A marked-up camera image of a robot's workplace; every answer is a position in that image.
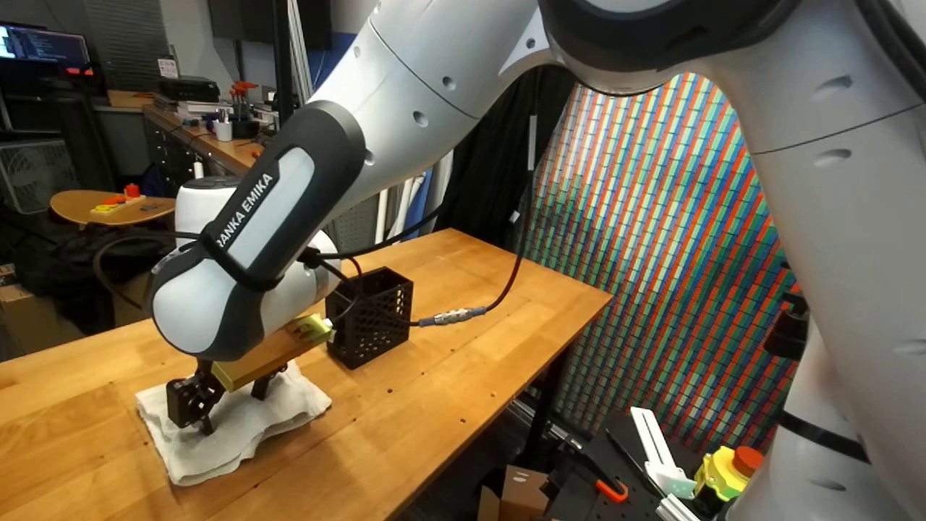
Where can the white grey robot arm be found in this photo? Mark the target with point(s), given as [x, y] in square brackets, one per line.
[832, 110]

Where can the computer monitor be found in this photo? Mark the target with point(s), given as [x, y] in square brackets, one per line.
[33, 45]

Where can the round wooden stool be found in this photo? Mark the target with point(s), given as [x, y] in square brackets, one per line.
[86, 207]

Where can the white towel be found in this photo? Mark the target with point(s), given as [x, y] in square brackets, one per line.
[241, 424]

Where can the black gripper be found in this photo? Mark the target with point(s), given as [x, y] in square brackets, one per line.
[191, 400]

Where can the colourful striped backdrop panel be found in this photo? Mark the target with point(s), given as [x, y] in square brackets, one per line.
[656, 200]

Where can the orange handled tool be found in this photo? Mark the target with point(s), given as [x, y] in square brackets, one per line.
[601, 481]

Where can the black perforated plastic basket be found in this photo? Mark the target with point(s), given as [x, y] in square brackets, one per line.
[370, 313]

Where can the wooden top workbench cabinet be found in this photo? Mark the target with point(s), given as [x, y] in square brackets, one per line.
[173, 148]

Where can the white aluminium profile piece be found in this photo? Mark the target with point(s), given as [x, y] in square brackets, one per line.
[661, 470]

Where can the yellow red emergency stop button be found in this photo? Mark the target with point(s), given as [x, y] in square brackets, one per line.
[727, 470]

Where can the yellow wrist camera box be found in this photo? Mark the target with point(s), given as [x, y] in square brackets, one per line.
[275, 352]

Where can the cardboard box under table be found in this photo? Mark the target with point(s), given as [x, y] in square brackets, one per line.
[513, 497]

